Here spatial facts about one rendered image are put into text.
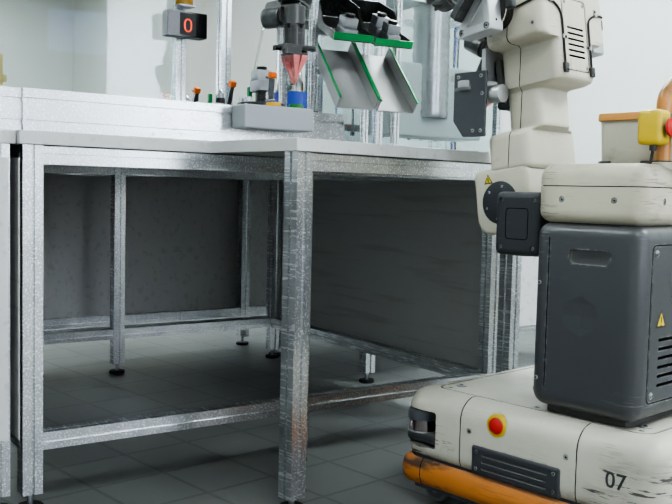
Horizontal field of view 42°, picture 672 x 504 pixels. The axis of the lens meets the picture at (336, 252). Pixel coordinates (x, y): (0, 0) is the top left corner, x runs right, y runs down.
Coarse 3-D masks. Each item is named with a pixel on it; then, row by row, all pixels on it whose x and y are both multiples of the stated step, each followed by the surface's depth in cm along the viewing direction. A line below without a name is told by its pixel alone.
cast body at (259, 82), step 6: (258, 66) 254; (264, 66) 254; (252, 72) 255; (258, 72) 252; (264, 72) 253; (252, 78) 255; (258, 78) 252; (264, 78) 253; (252, 84) 255; (258, 84) 252; (264, 84) 252; (252, 90) 255; (258, 90) 253; (264, 90) 253
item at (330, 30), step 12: (324, 0) 283; (336, 0) 284; (348, 0) 280; (324, 12) 285; (336, 12) 286; (324, 24) 266; (336, 24) 278; (360, 24) 272; (336, 36) 260; (348, 36) 262; (360, 36) 263; (372, 36) 264
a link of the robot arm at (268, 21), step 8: (280, 0) 239; (288, 0) 238; (296, 0) 237; (264, 8) 242; (272, 8) 240; (264, 16) 240; (272, 16) 239; (264, 24) 241; (272, 24) 240; (280, 24) 240
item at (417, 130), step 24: (408, 0) 358; (408, 24) 359; (456, 24) 373; (336, 48) 375; (360, 48) 361; (456, 48) 374; (408, 72) 360; (456, 72) 375; (384, 120) 355; (408, 120) 362; (432, 120) 369; (408, 144) 363; (432, 144) 370; (456, 144) 378; (480, 144) 386
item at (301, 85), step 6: (276, 30) 353; (306, 30) 348; (276, 36) 352; (306, 36) 349; (276, 42) 352; (306, 42) 349; (276, 54) 352; (276, 60) 352; (276, 66) 352; (306, 66) 350; (300, 72) 348; (306, 72) 350; (276, 78) 352; (288, 78) 347; (300, 78) 348; (306, 78) 350; (276, 84) 352; (288, 84) 348; (294, 84) 348; (300, 84) 348; (306, 84) 350; (276, 90) 352; (288, 90) 348; (294, 90) 348; (300, 90) 349; (306, 90) 351
